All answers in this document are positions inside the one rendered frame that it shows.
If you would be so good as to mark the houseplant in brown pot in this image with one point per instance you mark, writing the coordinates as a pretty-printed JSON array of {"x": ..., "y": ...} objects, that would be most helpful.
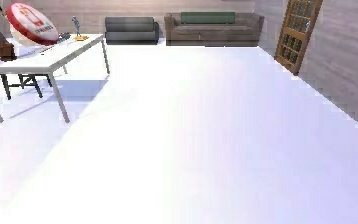
[{"x": 5, "y": 50}]

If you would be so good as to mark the brown sofa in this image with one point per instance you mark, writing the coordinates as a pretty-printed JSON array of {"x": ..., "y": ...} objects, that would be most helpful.
[{"x": 217, "y": 31}]

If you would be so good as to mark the dark grey armchair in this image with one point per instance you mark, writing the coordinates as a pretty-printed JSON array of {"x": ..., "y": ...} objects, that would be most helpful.
[{"x": 131, "y": 30}]

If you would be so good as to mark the green cushion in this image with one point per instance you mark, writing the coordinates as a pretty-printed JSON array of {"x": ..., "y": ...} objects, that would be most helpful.
[{"x": 207, "y": 18}]

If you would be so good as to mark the grey statuette on yellow base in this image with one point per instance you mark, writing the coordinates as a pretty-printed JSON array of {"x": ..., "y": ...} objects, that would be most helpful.
[{"x": 77, "y": 31}]

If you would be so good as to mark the white table with grey legs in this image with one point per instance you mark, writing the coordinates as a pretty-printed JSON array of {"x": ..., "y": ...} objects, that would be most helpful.
[{"x": 58, "y": 55}]

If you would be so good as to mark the wooden door with glass panes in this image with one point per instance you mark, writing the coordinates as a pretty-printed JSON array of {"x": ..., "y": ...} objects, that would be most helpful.
[{"x": 297, "y": 33}]

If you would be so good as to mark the black chair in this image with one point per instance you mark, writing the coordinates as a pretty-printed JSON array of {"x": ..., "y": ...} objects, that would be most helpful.
[{"x": 22, "y": 81}]

